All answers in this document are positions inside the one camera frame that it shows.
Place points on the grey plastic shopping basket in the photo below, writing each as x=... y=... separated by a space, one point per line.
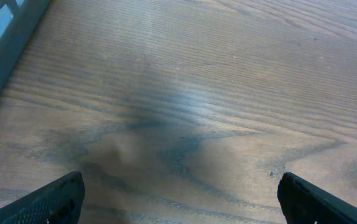
x=18 y=20

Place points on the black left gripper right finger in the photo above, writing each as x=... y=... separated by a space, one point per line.
x=303 y=202

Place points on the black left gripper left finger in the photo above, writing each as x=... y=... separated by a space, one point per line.
x=58 y=202

